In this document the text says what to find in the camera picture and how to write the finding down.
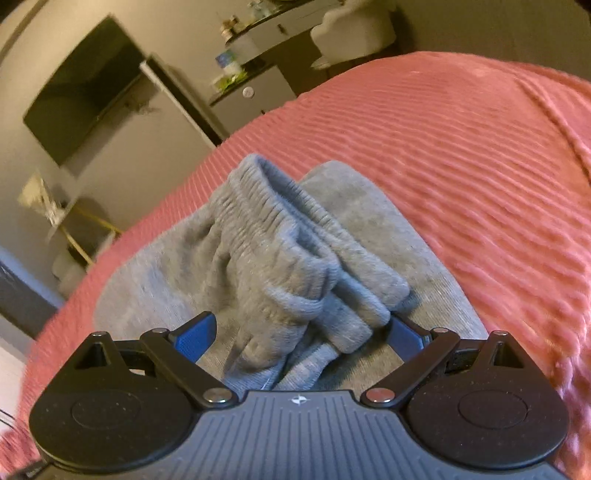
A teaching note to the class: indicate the green and white bottles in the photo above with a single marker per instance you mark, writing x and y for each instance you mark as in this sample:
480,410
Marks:
228,69

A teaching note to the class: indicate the black wall television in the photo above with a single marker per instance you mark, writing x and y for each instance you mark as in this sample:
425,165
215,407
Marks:
83,92

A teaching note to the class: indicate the dark door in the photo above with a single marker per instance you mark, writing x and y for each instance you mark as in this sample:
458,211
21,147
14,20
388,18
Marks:
23,295

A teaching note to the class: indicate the pink ribbed blanket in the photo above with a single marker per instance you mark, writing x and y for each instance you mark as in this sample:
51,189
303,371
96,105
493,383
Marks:
461,161

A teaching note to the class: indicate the white door panel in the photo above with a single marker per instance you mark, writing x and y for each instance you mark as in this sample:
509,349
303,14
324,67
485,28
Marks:
180,101

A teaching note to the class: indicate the white cabinet with round knob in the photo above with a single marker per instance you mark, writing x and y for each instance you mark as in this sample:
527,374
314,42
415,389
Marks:
254,99

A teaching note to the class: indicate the grey sweat pants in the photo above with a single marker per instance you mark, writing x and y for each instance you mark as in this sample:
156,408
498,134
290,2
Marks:
258,258

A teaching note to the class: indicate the white cloud-shaped chair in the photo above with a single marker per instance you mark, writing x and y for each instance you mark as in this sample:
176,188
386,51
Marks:
355,27

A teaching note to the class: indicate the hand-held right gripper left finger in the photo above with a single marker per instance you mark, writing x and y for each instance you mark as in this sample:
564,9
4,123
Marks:
196,336

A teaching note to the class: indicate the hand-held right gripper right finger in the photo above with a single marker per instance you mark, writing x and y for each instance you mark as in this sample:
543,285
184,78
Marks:
407,337

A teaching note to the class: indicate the dark desk with white drawers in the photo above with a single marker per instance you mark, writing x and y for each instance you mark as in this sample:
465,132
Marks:
281,23

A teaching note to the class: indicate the yellow-legged tiered side table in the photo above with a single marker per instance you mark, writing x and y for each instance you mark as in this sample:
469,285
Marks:
69,217

